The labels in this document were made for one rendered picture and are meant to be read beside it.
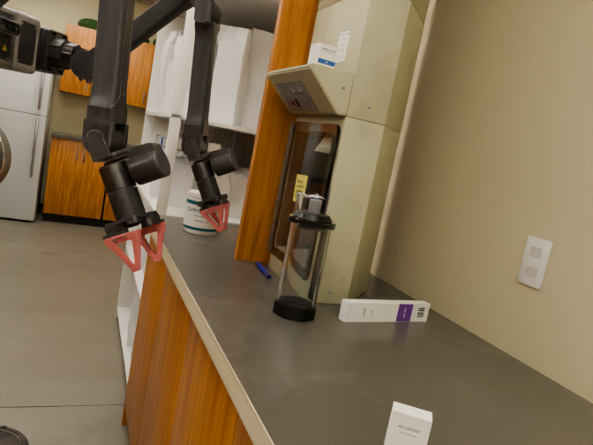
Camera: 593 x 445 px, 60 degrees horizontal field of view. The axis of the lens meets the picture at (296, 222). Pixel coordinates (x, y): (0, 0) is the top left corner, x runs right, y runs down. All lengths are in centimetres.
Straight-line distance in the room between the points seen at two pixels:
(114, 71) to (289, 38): 71
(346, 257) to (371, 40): 53
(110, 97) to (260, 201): 70
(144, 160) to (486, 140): 92
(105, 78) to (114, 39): 7
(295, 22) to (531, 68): 67
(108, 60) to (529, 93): 99
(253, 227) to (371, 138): 51
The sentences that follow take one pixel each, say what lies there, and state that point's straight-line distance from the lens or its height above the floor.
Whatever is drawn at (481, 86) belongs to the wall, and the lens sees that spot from 157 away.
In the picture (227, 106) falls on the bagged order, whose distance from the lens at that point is 247.
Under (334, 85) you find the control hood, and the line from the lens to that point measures 124.
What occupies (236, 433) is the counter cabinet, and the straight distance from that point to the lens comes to 94.
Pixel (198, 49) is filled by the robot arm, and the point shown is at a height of 153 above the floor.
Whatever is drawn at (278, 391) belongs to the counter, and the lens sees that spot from 84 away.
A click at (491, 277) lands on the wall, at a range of 141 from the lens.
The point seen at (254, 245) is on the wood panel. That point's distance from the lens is 161.
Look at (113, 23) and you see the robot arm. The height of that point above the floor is 147.
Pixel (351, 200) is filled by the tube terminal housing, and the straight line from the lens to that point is 129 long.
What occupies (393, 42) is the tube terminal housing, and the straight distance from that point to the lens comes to 133.
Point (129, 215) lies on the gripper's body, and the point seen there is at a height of 113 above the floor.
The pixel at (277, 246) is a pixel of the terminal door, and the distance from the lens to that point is 150.
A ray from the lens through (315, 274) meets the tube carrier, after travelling 114.
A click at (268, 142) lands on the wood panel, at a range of 157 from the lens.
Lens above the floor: 131
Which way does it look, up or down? 8 degrees down
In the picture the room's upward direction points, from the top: 11 degrees clockwise
